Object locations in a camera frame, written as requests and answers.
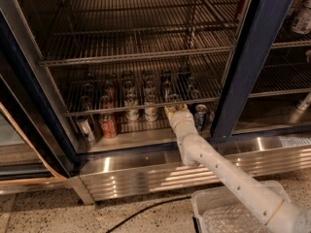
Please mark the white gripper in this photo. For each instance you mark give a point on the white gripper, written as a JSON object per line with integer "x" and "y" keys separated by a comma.
{"x": 180, "y": 117}

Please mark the blue silver redbull can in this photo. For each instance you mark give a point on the blue silver redbull can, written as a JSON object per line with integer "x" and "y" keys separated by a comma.
{"x": 173, "y": 99}

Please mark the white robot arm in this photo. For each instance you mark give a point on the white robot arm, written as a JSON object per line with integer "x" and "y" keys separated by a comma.
{"x": 270, "y": 208}

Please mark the dark blue can front right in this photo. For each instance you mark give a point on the dark blue can front right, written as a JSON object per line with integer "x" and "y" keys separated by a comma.
{"x": 200, "y": 116}

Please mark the white red can front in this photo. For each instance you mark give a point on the white red can front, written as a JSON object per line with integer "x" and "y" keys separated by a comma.
{"x": 150, "y": 110}

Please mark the white green can front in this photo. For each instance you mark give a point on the white green can front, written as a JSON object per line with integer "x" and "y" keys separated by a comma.
{"x": 131, "y": 103}

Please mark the red cola can front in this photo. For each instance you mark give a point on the red cola can front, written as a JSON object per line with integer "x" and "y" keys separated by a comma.
{"x": 108, "y": 125}

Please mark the red cola can second row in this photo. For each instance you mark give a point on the red cola can second row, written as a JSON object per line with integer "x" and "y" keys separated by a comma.
{"x": 106, "y": 102}

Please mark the silver can front left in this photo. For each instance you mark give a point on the silver can front left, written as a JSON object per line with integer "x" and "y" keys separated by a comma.
{"x": 84, "y": 126}

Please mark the stainless steel display fridge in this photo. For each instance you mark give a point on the stainless steel display fridge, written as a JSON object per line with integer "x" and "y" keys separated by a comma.
{"x": 271, "y": 135}

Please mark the silver can right compartment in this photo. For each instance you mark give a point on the silver can right compartment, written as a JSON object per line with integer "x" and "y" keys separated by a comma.
{"x": 304, "y": 103}

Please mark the open glass fridge door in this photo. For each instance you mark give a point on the open glass fridge door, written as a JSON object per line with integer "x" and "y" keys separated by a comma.
{"x": 30, "y": 156}

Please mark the can on right upper shelf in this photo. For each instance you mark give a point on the can on right upper shelf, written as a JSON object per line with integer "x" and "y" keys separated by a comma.
{"x": 302, "y": 20}

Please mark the white plastic bin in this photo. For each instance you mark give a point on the white plastic bin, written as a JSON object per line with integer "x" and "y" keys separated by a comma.
{"x": 218, "y": 210}

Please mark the middle wire fridge shelf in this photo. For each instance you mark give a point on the middle wire fridge shelf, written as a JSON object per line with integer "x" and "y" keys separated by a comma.
{"x": 195, "y": 78}

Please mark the wire fridge shelf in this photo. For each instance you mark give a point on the wire fridge shelf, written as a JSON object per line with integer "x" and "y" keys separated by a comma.
{"x": 195, "y": 78}
{"x": 97, "y": 31}

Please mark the right compartment wire shelf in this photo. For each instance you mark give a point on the right compartment wire shelf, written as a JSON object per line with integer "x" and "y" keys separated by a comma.
{"x": 287, "y": 68}

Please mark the upper wire fridge shelf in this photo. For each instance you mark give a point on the upper wire fridge shelf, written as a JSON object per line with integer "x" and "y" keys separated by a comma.
{"x": 97, "y": 31}

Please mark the dark blue fridge door frame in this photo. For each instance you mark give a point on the dark blue fridge door frame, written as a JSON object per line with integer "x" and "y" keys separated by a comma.
{"x": 261, "y": 25}

